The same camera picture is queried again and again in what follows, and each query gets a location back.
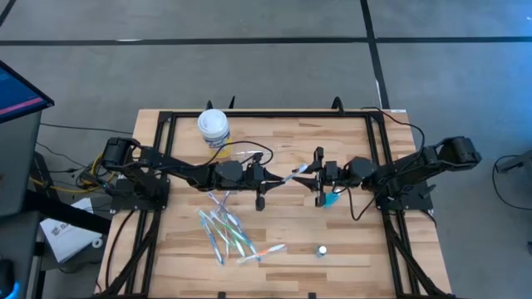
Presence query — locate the monitor with blue screen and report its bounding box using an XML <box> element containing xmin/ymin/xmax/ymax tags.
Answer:
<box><xmin>0</xmin><ymin>60</ymin><xmax>56</xmax><ymax>125</ymax></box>

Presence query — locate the grey stand foot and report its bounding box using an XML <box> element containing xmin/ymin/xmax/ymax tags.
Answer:
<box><xmin>495</xmin><ymin>148</ymin><xmax>532</xmax><ymax>174</ymax></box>

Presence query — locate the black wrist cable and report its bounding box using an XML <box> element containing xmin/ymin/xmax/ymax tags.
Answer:
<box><xmin>203</xmin><ymin>140</ymin><xmax>275</xmax><ymax>168</ymax></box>
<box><xmin>332</xmin><ymin>182</ymin><xmax>379</xmax><ymax>222</ymax></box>

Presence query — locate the orange toothbrush in wrapper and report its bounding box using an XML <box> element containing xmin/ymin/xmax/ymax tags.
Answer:
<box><xmin>223</xmin><ymin>215</ymin><xmax>231</xmax><ymax>259</ymax></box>
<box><xmin>236</xmin><ymin>243</ymin><xmax>288</xmax><ymax>264</ymax></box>

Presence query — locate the black desk beam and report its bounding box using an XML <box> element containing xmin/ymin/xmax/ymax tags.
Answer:
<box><xmin>22</xmin><ymin>189</ymin><xmax>112</xmax><ymax>236</ymax></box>

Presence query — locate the teal mouthwash bottle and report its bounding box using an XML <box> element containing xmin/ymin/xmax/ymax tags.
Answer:
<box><xmin>323</xmin><ymin>190</ymin><xmax>341</xmax><ymax>209</ymax></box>

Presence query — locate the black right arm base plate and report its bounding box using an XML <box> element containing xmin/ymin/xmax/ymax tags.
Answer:
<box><xmin>376</xmin><ymin>178</ymin><xmax>434</xmax><ymax>212</ymax></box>

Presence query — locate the black device with light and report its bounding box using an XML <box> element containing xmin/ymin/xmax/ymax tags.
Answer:
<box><xmin>0</xmin><ymin>257</ymin><xmax>21</xmax><ymax>299</ymax></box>

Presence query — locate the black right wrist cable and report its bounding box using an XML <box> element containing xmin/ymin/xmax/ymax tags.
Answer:
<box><xmin>332</xmin><ymin>182</ymin><xmax>379</xmax><ymax>222</ymax></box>

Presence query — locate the yellow cable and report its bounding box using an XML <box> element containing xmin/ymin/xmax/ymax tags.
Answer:
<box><xmin>28</xmin><ymin>152</ymin><xmax>116</xmax><ymax>195</ymax></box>

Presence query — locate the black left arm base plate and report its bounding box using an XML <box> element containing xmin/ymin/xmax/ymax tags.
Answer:
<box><xmin>110</xmin><ymin>176</ymin><xmax>171</xmax><ymax>213</ymax></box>

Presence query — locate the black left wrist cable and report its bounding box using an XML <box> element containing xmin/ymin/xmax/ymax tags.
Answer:
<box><xmin>203</xmin><ymin>140</ymin><xmax>275</xmax><ymax>168</ymax></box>

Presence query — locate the white printed booklet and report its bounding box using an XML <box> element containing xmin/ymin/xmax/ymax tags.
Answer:
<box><xmin>39</xmin><ymin>197</ymin><xmax>104</xmax><ymax>264</ymax></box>

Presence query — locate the black floor cable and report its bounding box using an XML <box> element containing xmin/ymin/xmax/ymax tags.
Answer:
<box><xmin>492</xmin><ymin>154</ymin><xmax>532</xmax><ymax>212</ymax></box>
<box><xmin>39</xmin><ymin>122</ymin><xmax>134</xmax><ymax>136</ymax></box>

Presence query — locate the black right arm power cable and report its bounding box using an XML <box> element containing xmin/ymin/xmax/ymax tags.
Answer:
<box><xmin>360</xmin><ymin>105</ymin><xmax>426</xmax><ymax>155</ymax></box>

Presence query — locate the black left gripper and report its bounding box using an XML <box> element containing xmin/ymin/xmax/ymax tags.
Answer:
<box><xmin>244</xmin><ymin>152</ymin><xmax>288</xmax><ymax>211</ymax></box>

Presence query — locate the yellow disinfecting wipes canister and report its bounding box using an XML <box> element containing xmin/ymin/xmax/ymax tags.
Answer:
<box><xmin>197</xmin><ymin>108</ymin><xmax>233</xmax><ymax>159</ymax></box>

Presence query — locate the black aluminium table frame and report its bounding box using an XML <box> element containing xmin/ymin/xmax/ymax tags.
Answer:
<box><xmin>95</xmin><ymin>108</ymin><xmax>454</xmax><ymax>299</ymax></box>

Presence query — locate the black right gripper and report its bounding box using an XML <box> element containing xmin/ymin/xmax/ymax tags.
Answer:
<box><xmin>293</xmin><ymin>147</ymin><xmax>346</xmax><ymax>208</ymax></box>

